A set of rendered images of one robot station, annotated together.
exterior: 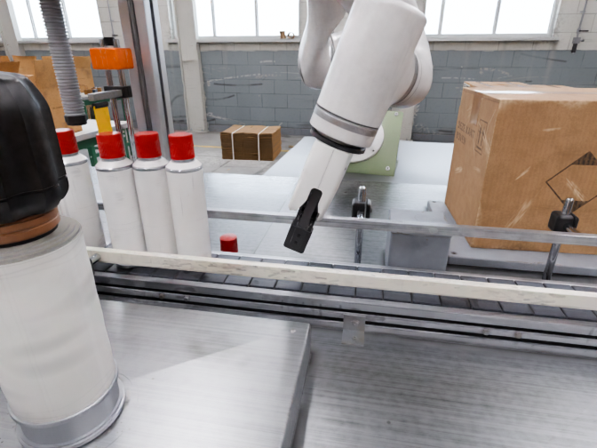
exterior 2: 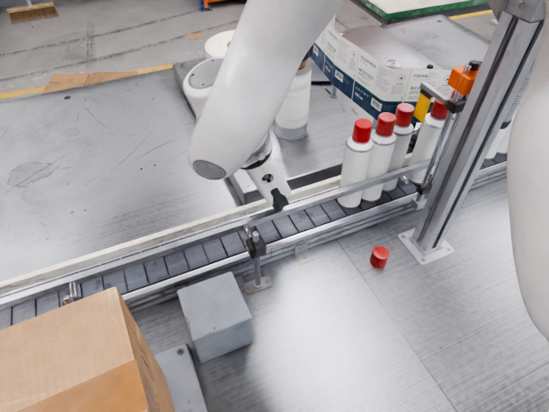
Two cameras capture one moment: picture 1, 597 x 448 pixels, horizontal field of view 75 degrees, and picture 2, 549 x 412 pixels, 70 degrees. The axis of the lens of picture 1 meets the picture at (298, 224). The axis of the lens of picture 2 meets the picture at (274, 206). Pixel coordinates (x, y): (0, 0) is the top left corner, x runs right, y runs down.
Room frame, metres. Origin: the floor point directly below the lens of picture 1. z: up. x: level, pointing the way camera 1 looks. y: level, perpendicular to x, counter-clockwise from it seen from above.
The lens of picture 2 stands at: (0.96, -0.31, 1.51)
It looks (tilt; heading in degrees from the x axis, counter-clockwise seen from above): 47 degrees down; 146
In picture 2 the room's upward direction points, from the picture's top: straight up
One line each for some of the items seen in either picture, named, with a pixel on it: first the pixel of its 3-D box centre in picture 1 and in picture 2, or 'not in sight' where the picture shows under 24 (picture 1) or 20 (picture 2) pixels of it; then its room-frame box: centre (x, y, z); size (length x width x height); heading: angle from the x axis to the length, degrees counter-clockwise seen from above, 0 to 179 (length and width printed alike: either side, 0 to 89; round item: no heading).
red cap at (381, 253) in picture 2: (228, 244); (379, 256); (0.68, 0.14, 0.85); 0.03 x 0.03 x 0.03
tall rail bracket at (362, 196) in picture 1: (359, 238); (252, 252); (0.57, -0.10, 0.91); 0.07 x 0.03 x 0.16; 170
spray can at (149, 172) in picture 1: (156, 200); (377, 158); (0.56, 0.22, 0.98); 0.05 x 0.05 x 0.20
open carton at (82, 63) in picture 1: (67, 74); not in sight; (4.47, 2.48, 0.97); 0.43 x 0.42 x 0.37; 163
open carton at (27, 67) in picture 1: (12, 73); not in sight; (4.53, 3.10, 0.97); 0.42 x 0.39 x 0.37; 164
